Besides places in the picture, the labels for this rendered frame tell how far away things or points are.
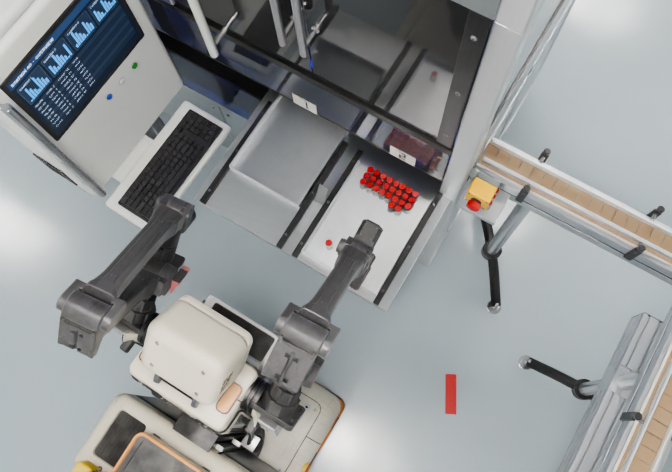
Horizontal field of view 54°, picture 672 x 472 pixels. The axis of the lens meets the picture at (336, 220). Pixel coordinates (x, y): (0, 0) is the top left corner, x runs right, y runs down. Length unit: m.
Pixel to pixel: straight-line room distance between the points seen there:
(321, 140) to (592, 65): 1.69
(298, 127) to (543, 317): 1.39
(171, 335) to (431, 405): 1.56
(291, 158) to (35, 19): 0.84
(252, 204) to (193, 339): 0.69
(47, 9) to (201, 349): 0.87
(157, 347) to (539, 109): 2.25
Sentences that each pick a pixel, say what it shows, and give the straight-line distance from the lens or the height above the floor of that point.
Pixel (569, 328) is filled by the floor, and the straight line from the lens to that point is 2.99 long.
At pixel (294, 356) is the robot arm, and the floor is 1.59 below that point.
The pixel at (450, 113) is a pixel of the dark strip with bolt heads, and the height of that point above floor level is 1.40.
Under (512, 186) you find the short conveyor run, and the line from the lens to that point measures 2.07.
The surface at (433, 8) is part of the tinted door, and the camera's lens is 1.34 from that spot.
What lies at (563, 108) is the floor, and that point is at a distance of 3.30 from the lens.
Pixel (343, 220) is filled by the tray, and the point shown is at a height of 0.88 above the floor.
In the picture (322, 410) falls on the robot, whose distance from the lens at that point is 2.56.
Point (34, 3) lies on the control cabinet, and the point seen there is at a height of 1.55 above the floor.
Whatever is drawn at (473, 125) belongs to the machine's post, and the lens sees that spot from 1.60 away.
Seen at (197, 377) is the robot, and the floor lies 1.35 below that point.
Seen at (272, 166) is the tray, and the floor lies 0.88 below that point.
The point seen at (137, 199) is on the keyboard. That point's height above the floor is 0.83.
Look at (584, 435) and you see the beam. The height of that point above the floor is 0.54.
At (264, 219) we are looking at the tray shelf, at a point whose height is 0.88.
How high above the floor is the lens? 2.83
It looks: 73 degrees down
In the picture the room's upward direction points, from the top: 8 degrees counter-clockwise
